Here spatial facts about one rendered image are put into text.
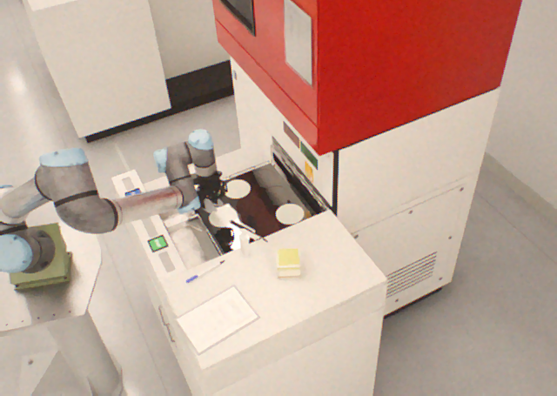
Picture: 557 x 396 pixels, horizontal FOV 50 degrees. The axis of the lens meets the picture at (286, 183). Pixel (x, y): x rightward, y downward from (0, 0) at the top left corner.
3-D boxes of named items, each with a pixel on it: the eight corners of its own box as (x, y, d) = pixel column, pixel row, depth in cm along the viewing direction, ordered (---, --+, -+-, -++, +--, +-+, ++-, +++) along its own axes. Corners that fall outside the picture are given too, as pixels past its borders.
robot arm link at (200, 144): (182, 131, 190) (207, 124, 192) (187, 157, 198) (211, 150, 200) (189, 145, 185) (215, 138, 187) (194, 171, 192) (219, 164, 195)
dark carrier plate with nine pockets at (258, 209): (270, 164, 233) (270, 163, 233) (314, 219, 211) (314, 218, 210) (189, 195, 222) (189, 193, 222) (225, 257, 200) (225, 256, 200)
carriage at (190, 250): (178, 209, 223) (177, 204, 221) (216, 277, 199) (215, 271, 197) (158, 217, 221) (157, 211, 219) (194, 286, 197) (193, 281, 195)
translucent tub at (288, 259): (300, 260, 189) (299, 246, 184) (301, 279, 183) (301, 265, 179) (277, 261, 189) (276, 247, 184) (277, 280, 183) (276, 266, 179)
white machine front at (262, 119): (242, 116, 268) (233, 37, 240) (336, 233, 215) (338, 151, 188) (236, 118, 267) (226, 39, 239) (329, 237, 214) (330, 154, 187)
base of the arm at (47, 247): (10, 275, 199) (-1, 278, 189) (7, 230, 200) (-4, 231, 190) (57, 270, 201) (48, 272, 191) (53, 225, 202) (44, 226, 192)
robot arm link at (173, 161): (163, 183, 184) (197, 172, 187) (151, 149, 185) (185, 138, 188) (162, 185, 192) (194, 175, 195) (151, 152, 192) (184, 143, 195)
